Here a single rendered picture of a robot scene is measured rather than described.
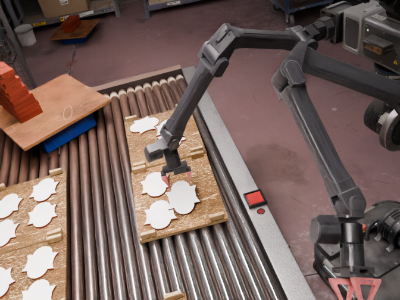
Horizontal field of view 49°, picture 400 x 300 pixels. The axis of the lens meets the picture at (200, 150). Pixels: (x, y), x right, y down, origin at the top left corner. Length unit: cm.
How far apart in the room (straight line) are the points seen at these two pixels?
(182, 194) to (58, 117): 88
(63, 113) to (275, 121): 192
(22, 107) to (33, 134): 17
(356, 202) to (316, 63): 39
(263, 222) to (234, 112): 227
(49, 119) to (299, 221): 163
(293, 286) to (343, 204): 47
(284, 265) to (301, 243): 123
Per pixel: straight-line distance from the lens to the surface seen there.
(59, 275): 175
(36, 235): 193
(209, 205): 177
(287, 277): 157
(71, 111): 239
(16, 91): 239
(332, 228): 114
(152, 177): 194
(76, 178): 214
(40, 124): 238
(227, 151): 204
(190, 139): 211
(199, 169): 194
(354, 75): 131
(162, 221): 175
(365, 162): 334
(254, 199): 178
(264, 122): 372
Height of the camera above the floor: 221
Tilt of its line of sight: 39 degrees down
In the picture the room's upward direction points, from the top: 12 degrees counter-clockwise
